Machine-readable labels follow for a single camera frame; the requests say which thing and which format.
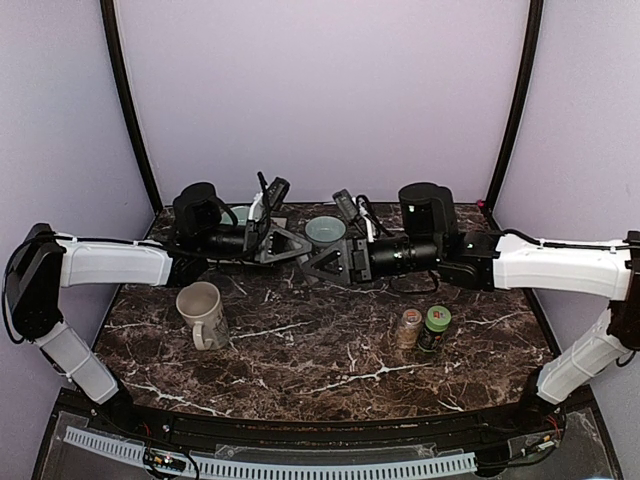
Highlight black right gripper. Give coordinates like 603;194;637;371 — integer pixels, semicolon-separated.
302;236;442;287

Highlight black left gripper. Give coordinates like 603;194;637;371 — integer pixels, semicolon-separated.
197;219;317;265

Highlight green lid pill bottle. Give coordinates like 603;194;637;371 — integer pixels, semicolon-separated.
417;305;452;352

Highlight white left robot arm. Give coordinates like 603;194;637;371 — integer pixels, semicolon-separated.
1;177;312;436

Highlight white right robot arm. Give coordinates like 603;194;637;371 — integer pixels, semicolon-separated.
302;182;639;434

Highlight light blue ribbed bowl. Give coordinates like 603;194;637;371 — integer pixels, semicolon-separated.
304;216;347;249

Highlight square floral ceramic plate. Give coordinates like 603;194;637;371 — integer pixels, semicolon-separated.
268;216;289;241

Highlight small celadon bowl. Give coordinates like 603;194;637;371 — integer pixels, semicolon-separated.
221;205;250;226

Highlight clear bottle yellow capsules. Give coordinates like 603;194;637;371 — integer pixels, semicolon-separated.
396;309;423;349

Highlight beige ceramic mug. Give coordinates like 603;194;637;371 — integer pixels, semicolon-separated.
175;281;230;351

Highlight white slotted cable duct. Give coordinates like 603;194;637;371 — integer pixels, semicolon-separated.
63;427;478;479

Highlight black front rail base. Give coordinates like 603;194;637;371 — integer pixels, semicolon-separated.
33;389;622;479

